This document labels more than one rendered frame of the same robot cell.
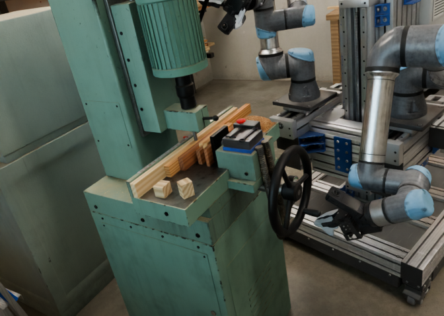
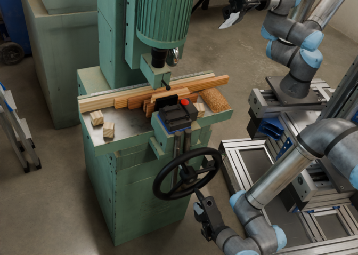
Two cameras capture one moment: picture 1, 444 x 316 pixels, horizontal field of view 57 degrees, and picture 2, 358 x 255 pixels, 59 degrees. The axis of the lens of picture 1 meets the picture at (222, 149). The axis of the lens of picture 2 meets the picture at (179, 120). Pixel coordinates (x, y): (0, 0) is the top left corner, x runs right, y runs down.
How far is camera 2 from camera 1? 57 cm
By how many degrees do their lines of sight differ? 24
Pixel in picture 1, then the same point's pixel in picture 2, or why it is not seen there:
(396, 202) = (233, 247)
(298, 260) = (217, 190)
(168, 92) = not seen: hidden behind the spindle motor
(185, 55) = (159, 32)
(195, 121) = (153, 80)
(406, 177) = (262, 233)
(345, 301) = not seen: hidden behind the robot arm
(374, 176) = (245, 213)
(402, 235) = (290, 233)
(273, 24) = (276, 31)
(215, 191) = (133, 141)
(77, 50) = not seen: outside the picture
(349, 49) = (348, 80)
